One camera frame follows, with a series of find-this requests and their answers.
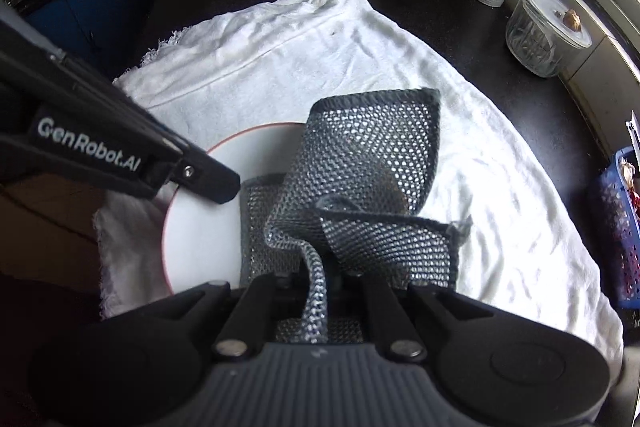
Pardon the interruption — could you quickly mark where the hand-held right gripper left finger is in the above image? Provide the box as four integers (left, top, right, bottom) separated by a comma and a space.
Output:
150, 273, 303, 362

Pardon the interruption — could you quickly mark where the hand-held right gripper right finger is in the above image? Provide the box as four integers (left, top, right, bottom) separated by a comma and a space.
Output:
342, 273, 482, 364

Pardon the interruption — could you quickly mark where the dark blue object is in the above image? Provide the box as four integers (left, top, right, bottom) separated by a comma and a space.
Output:
22, 0, 168, 75

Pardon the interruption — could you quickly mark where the garlic bulb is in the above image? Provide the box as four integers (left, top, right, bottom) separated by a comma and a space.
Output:
619, 157, 640, 202

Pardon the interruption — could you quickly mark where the blue plastic basket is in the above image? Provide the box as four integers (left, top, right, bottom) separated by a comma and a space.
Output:
589, 146, 640, 311

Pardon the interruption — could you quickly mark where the silver mesh dishcloth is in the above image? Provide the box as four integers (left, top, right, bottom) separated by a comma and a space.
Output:
239, 88, 473, 346

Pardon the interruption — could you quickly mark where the glass jar with lid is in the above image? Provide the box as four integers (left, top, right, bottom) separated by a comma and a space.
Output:
505, 0, 594, 78

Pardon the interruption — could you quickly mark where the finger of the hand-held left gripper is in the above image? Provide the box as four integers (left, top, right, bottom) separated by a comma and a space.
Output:
151, 146, 242, 206

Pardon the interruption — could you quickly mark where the white bowl with red rim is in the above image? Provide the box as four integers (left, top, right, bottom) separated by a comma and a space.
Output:
161, 122, 310, 297

